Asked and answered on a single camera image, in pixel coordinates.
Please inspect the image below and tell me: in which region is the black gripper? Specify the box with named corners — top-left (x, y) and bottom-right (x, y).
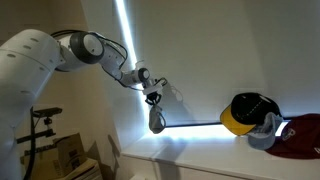
top-left (145, 92), bottom-right (163, 107)

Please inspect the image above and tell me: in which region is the white mesh cap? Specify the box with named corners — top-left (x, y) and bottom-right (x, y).
top-left (147, 103), bottom-right (167, 135)

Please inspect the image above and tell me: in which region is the navy cap with yellow brim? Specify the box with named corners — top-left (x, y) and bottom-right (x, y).
top-left (219, 92), bottom-right (283, 137)

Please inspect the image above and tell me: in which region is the light blue cap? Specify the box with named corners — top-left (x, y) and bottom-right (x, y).
top-left (246, 111), bottom-right (284, 151)

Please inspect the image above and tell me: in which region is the maroon cap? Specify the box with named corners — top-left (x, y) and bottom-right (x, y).
top-left (265, 112), bottom-right (320, 161)

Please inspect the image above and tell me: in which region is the black blind bottom bar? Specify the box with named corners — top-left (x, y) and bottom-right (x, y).
top-left (164, 115), bottom-right (296, 129)

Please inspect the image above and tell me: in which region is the white roller blind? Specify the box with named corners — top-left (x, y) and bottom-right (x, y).
top-left (124, 0), bottom-right (269, 127)

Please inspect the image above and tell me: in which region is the brown cardboard box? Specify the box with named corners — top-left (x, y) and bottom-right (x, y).
top-left (52, 132), bottom-right (89, 178)

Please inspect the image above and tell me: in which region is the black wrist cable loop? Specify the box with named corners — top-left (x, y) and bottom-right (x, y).
top-left (153, 76), bottom-right (168, 90)

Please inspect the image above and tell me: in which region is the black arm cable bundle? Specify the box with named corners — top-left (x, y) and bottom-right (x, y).
top-left (50, 29), bottom-right (145, 92)

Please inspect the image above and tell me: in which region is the black exterior camera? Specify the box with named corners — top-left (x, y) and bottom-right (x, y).
top-left (31, 106), bottom-right (64, 119)

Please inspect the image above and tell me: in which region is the black camera stand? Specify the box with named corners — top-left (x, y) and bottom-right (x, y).
top-left (15, 116), bottom-right (57, 145)

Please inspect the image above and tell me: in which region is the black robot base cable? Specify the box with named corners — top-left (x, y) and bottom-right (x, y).
top-left (22, 106), bottom-right (38, 180)

